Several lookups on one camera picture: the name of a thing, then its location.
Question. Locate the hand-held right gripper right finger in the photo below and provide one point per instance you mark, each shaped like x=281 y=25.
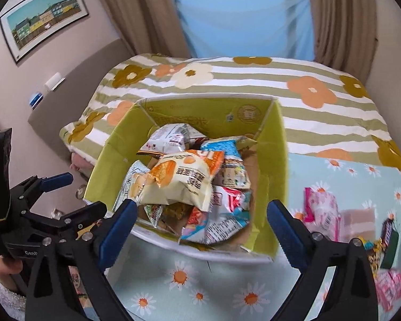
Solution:
x=287 y=234

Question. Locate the pale pink packet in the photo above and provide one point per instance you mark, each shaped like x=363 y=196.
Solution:
x=357 y=222

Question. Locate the light green snack packet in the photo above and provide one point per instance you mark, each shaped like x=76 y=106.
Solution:
x=132 y=180

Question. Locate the small blue white item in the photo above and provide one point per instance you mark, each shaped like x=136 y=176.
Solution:
x=36 y=100

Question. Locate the pink folded cloth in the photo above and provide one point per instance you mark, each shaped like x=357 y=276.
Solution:
x=82 y=164

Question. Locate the bright pink snack packet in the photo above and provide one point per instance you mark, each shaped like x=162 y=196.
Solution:
x=391 y=289

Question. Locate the beige curtain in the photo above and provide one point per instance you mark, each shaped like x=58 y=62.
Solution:
x=341 y=23
x=140 y=13

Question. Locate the clear bag of orange crackers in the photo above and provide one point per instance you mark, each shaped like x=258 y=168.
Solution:
x=175 y=211

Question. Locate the white red snack packet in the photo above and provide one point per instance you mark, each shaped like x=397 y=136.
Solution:
x=168 y=138

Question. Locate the small white device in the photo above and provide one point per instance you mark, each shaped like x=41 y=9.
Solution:
x=54 y=82

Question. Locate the green cardboard box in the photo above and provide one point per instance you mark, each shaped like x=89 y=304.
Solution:
x=270 y=160

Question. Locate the silver snack packet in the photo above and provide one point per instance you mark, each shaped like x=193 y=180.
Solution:
x=217 y=227

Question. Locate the framed landscape picture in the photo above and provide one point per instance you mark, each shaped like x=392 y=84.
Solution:
x=43 y=20

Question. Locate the grey padded headboard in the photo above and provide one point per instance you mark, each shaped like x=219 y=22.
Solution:
x=87 y=73

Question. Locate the yellow snack packet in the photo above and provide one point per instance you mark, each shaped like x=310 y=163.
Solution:
x=374 y=257

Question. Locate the pink white snack packet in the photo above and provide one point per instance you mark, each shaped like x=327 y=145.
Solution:
x=320 y=205

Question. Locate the person's left hand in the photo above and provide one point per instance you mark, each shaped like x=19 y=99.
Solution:
x=6 y=269

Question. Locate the pale cartoon snack packet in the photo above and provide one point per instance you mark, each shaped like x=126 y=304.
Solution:
x=235 y=174

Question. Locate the person's left forearm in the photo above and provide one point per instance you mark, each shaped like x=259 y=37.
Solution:
x=0 y=302

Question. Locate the orange white chip bag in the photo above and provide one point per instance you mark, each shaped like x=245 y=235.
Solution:
x=177 y=180

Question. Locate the dark chocolate packet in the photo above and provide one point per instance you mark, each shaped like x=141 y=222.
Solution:
x=392 y=244

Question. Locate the red white striped packet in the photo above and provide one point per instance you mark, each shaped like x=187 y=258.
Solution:
x=230 y=199

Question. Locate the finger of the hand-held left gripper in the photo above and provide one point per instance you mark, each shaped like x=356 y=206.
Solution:
x=56 y=180
x=70 y=219

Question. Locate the blue white snack packet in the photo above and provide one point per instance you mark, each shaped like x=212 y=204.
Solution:
x=222 y=148

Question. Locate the floral striped blanket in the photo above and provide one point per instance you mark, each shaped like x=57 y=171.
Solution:
x=254 y=80

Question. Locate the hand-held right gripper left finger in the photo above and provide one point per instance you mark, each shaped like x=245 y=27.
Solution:
x=118 y=234

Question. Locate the light blue cloth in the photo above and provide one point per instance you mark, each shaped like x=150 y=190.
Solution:
x=244 y=23

